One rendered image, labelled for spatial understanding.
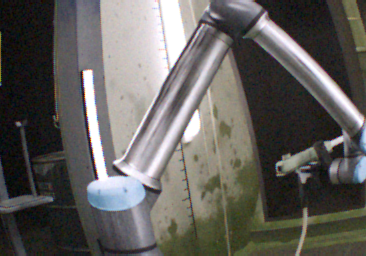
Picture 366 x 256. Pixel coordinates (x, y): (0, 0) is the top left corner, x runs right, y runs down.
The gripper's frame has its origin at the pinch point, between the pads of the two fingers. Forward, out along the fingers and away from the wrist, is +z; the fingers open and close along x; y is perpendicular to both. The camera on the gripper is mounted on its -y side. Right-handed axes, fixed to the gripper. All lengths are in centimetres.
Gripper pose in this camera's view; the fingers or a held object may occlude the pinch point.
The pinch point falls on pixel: (301, 166)
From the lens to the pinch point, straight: 174.6
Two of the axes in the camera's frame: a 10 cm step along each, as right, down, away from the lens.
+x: 8.2, -2.3, 5.2
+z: -5.2, 0.4, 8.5
